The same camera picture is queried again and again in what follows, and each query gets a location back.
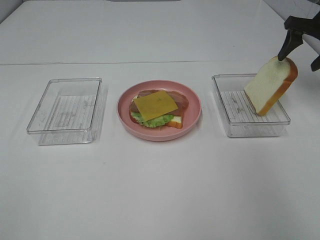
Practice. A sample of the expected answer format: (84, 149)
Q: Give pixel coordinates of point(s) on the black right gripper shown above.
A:
(296, 27)

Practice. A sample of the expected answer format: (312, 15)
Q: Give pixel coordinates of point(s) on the bread slice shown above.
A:
(176, 122)
(270, 83)

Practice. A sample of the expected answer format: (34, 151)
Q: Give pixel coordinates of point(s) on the bacon strip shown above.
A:
(133, 107)
(180, 100)

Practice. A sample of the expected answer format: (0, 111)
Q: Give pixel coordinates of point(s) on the green lettuce leaf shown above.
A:
(152, 123)

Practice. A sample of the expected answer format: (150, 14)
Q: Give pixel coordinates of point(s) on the yellow cheese slice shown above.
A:
(154, 105)

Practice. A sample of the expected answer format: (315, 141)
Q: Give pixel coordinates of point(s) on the clear right food container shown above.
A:
(237, 114)

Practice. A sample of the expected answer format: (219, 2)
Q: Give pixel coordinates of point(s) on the clear food container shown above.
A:
(70, 111)
(237, 114)

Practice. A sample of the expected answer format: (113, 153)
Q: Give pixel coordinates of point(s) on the pink round plate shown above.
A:
(165, 133)

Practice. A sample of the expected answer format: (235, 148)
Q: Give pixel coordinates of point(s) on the clear left food container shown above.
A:
(70, 111)

